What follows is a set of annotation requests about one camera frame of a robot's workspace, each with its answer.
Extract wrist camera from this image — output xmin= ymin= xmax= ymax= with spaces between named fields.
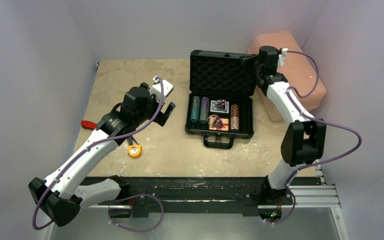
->
xmin=149 ymin=75 xmax=174 ymax=101
xmin=277 ymin=48 xmax=289 ymax=67

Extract yellow blue chip stack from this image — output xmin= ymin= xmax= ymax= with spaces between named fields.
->
xmin=199 ymin=109 xmax=208 ymax=124

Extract orange black chip stack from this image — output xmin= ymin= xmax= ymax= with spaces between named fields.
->
xmin=230 ymin=104 xmax=240 ymax=118

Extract blue card deck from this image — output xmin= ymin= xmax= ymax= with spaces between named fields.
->
xmin=210 ymin=99 xmax=230 ymax=114

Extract orange tape measure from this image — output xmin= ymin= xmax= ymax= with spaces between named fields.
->
xmin=128 ymin=144 xmax=143 ymax=158

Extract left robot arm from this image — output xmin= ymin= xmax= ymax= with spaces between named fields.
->
xmin=28 ymin=76 xmax=176 ymax=230

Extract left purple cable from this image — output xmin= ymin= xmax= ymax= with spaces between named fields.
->
xmin=31 ymin=76 xmax=165 ymax=231

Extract pink plastic storage box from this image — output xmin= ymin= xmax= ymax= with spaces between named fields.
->
xmin=248 ymin=31 xmax=327 ymax=122

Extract red card deck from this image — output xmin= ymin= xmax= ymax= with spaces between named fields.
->
xmin=209 ymin=118 xmax=229 ymax=132

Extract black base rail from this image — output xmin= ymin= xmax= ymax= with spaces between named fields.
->
xmin=79 ymin=177 xmax=342 ymax=220

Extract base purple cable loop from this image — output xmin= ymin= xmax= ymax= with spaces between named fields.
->
xmin=108 ymin=194 xmax=165 ymax=233

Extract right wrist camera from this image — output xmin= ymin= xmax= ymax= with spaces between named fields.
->
xmin=277 ymin=48 xmax=289 ymax=67

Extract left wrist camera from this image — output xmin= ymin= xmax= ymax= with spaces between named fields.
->
xmin=149 ymin=75 xmax=174 ymax=101

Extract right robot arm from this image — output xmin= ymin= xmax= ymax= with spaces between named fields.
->
xmin=255 ymin=46 xmax=327 ymax=204

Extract green blue chip stack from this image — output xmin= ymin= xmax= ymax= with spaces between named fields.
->
xmin=190 ymin=108 xmax=200 ymax=123

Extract triangular all-in button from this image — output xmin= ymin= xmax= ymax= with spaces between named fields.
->
xmin=214 ymin=100 xmax=229 ymax=113
xmin=209 ymin=115 xmax=225 ymax=128

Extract yellow blue chips in case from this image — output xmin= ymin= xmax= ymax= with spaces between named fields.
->
xmin=191 ymin=96 xmax=201 ymax=112

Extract orange blue chip stack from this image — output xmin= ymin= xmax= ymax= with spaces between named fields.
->
xmin=230 ymin=116 xmax=240 ymax=132

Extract black poker set case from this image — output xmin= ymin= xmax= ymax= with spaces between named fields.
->
xmin=185 ymin=50 xmax=256 ymax=149

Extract purple black chip stack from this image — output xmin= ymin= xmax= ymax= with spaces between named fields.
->
xmin=200 ymin=97 xmax=210 ymax=111

